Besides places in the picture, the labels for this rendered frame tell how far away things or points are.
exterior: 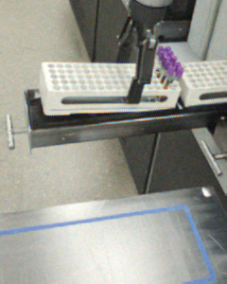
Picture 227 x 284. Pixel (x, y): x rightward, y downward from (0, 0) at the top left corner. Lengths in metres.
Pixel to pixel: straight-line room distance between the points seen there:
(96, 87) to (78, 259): 0.36
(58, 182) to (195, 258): 1.19
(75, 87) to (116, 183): 1.03
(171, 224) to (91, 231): 0.14
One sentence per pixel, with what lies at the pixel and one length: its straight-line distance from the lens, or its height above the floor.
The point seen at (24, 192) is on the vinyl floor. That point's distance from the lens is 1.90.
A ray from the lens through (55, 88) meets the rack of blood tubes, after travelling 0.95.
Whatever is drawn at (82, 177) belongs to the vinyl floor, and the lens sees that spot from 1.95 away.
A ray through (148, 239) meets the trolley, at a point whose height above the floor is 0.82.
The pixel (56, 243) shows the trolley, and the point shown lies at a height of 0.82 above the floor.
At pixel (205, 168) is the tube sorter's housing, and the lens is 1.19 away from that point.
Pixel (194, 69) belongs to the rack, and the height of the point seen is 0.86.
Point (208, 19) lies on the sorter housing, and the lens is 1.30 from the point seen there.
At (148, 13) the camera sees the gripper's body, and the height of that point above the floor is 1.06.
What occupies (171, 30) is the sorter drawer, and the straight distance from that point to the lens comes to 1.42.
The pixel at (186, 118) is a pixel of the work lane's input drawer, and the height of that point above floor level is 0.79.
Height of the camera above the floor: 1.49
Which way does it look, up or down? 38 degrees down
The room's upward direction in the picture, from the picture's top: 10 degrees clockwise
